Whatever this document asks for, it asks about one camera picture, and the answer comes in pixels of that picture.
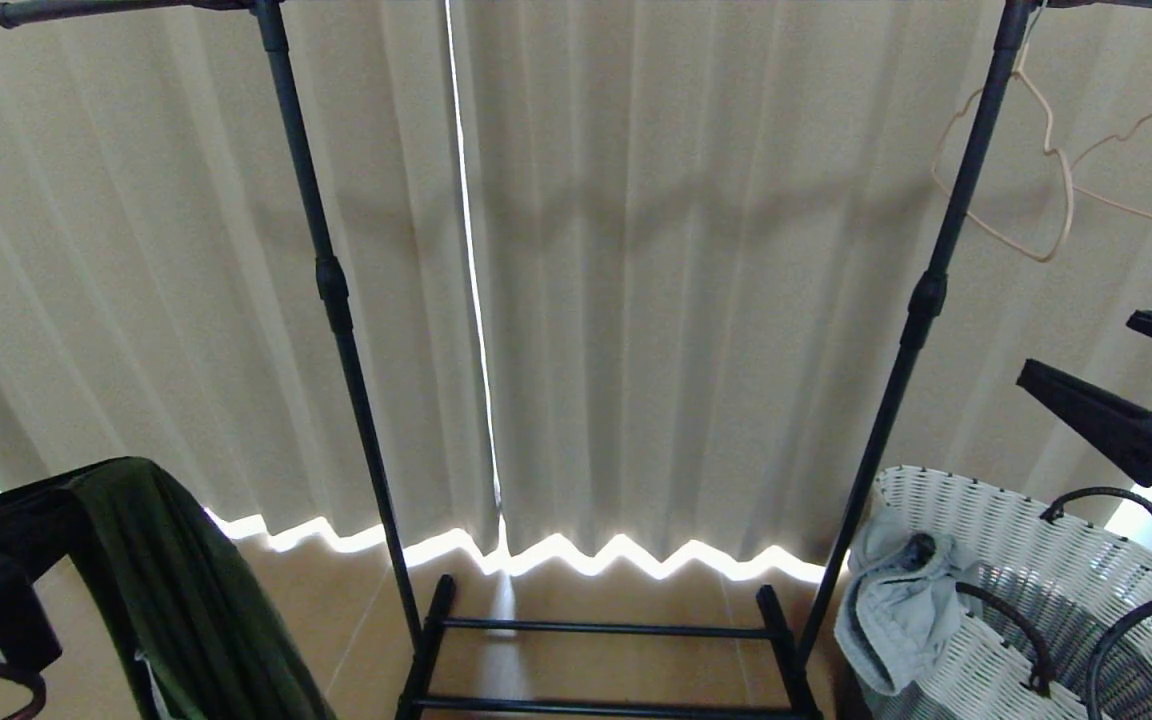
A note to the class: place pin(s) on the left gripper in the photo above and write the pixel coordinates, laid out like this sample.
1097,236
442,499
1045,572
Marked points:
31,620

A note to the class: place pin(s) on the white laundry basket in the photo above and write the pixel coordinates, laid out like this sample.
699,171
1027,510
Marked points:
1016,530

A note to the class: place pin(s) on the black clothes rack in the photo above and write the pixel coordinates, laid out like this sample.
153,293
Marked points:
331,280

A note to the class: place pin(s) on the pink clothes hanger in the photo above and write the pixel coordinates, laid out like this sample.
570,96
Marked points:
1146,214
1070,200

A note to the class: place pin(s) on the beige curtain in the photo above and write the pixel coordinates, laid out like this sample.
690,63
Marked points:
636,250

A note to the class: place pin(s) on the green shirt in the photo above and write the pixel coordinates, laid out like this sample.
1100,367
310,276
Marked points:
196,600

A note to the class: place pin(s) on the pale grey garment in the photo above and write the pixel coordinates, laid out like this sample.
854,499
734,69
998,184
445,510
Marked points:
901,610

